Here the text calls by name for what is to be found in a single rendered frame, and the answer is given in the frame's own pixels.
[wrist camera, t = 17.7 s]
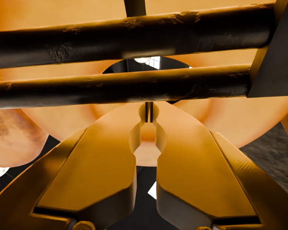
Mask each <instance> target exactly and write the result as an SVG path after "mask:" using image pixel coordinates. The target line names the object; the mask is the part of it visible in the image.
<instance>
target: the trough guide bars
mask: <svg viewBox="0 0 288 230"><path fill-rule="evenodd" d="M249 49H258V50H257V52H256V55H255V57H254V60H253V63H252V64H238V65H225V66H212V67H199V68H181V69H168V70H154V71H141V72H128V73H109V74H96V75H83V76H70V77H57V78H38V79H25V80H12V81H0V109H18V108H37V107H55V106H73V105H99V104H117V103H135V102H153V101H172V100H190V99H216V98H234V97H247V98H260V97H278V96H288V0H276V2H267V3H259V4H250V5H238V6H229V7H220V8H212V9H203V10H191V11H182V12H173V13H164V14H156V15H147V16H135V17H126V18H117V19H108V20H100V21H87V22H79V23H70V24H61V25H52V26H40V27H31V28H23V29H14V30H5V31H0V69H8V68H24V67H36V66H48V65H59V64H71V63H87V62H99V61H111V60H123V59H134V58H151V57H162V56H174V55H186V54H197V53H209V52H226V51H238V50H249Z"/></svg>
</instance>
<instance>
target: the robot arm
mask: <svg viewBox="0 0 288 230"><path fill-rule="evenodd" d="M149 110H150V123H153V125H154V126H155V127H156V133H155V145H156V147H157V148H158V149H159V151H160V152H161V155H160V156H159V157H158V159H157V174H156V203H157V211H158V213H159V215H160V216H161V217H162V218H164V219H165V220H167V221H168V222H170V223H171V224H173V225H174V226H175V227H177V228H178V229H180V230H288V193H287V192H286V191H285V190H284V189H283V188H282V187H281V186H280V185H279V184H278V183H277V182H276V181H275V180H274V179H272V178H271V177H270V176H269V175H268V174H267V173H266V172H264V171H263V170H262V169H261V168H260V167H259V166H257V165H256V164H255V163H254V162H253V161H252V160H251V159H249V158H248V157H247V156H246V155H245V154H244V153H242V152H241V151H240V150H239V149H238V148H237V147H235V146H234V145H233V144H232V143H231V142H230V141H228V140H227V139H226V138H225V137H224V136H223V135H221V134H220V133H219V132H211V131H210V130H209V129H208V128H207V127H205V126H204V125H203V124H202V123H201V122H199V121H198V120H197V119H195V118H194V117H192V116H191V115H189V114H188V113H186V112H184V111H182V110H181V109H179V108H177V107H175V106H173V105H171V104H169V103H168V102H166V101H153V102H135V103H127V104H125V105H123V106H121V107H119V108H117V109H115V110H113V111H111V112H109V113H107V114H105V115H104V116H102V117H101V118H99V119H98V120H96V121H95V122H94V123H92V124H91V125H90V126H89V127H87V128H86V129H81V128H79V129H78V130H76V131H75V132H74V133H72V134H71V135H70V136H69V137H67V138H66V139H64V140H63V141H62V142H61V143H59V144H58V145H57V146H56V147H54V148H53V149H52V150H50V151H49V152H48V153H46V154H45V155H44V156H42V157H41V158H40V159H38V160H37V161H36V162H34V163H33V164H32V165H31V166H29V167H28V168H27V169H26V170H24V171H23V172H22V173H21V174H20V175H18V176H17V177H16V178H15V179H14V180H13V181H12V182H10V183H9V184H8V185H7V186H6V187H5V188H4V189H3V190H2V191H1V192H0V230H106V229H107V227H109V226H111V225H113V224H114V223H117V222H118V221H120V220H122V219H124V218H125V217H127V216H129V215H130V214H131V213H132V211H133V209H134V204H135V197H136V190H137V174H136V157H135V155H134V152H135V151H136V149H137V148H138V147H139V146H140V145H141V127H142V126H143V125H144V124H145V123H147V122H148V116H149Z"/></svg>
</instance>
